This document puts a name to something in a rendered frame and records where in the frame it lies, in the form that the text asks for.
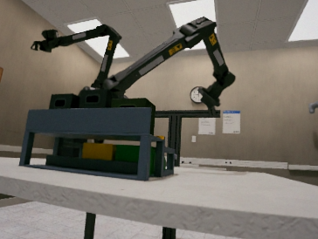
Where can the yellow open bin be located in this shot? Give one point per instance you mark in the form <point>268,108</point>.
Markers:
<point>99,151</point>

